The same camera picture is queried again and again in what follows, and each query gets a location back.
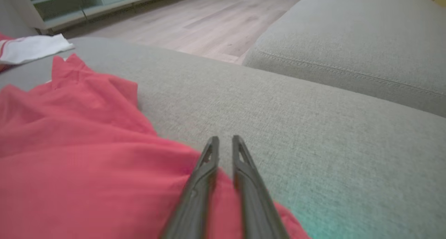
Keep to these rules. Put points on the grey sofa seat cushion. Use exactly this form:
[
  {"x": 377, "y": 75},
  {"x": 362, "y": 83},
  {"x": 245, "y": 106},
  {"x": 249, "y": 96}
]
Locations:
[{"x": 313, "y": 145}]

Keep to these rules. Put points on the pale green tv cabinet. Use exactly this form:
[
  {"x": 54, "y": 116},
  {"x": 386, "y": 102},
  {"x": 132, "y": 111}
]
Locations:
[{"x": 69, "y": 5}]

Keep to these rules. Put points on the red shirt with white label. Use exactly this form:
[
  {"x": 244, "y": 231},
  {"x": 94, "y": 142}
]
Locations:
[{"x": 87, "y": 162}]

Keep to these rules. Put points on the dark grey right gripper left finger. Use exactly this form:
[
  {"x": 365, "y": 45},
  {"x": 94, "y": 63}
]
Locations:
[{"x": 195, "y": 204}]

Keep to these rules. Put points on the red white striped numbered jersey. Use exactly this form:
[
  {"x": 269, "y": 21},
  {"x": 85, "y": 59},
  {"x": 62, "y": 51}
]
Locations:
[{"x": 31, "y": 49}]

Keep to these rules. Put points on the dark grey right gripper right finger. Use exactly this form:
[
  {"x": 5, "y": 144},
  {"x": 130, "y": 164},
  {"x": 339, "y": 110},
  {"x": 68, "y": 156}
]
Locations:
[{"x": 254, "y": 204}]

